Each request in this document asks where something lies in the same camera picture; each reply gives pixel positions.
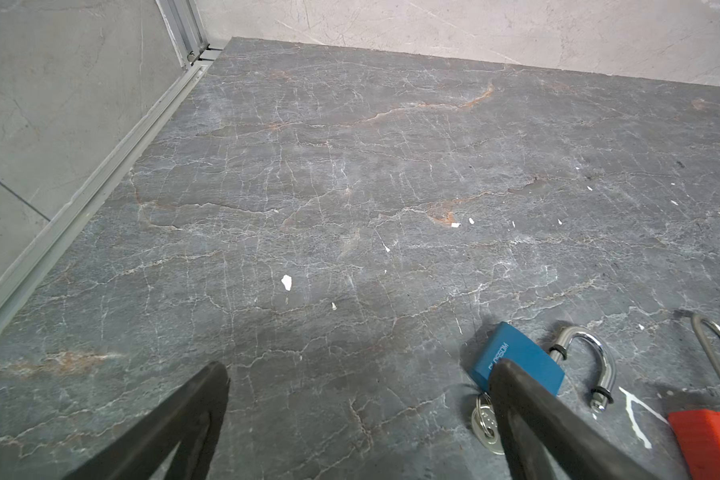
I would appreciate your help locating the silver key on blue padlock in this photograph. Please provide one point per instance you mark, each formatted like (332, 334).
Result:
(484, 425)

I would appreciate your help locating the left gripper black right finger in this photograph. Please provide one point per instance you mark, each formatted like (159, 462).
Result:
(536, 428)

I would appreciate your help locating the blue padlock with steel shackle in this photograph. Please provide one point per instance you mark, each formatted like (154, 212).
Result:
(545, 366)

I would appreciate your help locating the red padlock long shackle left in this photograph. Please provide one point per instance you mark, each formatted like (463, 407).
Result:
(698, 431)

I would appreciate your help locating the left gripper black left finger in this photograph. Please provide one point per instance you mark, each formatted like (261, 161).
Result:
(184, 428)

